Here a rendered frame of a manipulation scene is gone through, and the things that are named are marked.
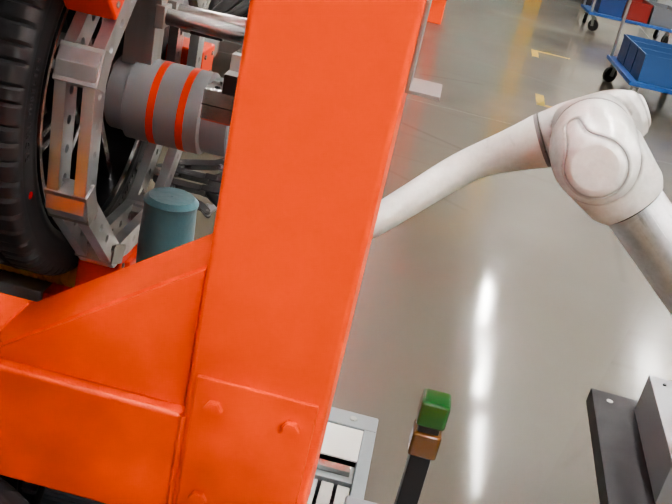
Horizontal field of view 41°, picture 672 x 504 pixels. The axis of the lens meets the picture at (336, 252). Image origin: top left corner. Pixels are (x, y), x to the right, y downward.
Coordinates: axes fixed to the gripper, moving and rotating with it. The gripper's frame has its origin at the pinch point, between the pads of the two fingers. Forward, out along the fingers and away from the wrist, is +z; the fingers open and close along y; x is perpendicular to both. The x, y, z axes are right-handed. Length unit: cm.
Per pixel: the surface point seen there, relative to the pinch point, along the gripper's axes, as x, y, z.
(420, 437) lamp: 41, -46, -60
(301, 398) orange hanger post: 64, -49, -44
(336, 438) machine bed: -44, -35, -48
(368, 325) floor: -100, 10, -49
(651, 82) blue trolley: -384, 324, -203
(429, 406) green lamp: 45, -42, -59
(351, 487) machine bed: -34, -46, -54
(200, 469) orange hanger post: 56, -59, -34
